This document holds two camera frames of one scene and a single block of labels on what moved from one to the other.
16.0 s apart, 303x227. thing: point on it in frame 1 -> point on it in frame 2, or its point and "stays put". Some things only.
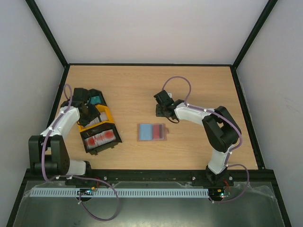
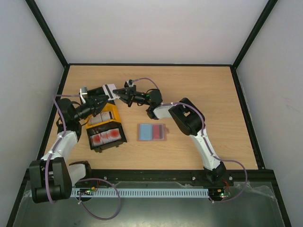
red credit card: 155,131 stays put
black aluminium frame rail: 164,176 stays put
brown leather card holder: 151,132 stays put
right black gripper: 161,111 -> 129,95
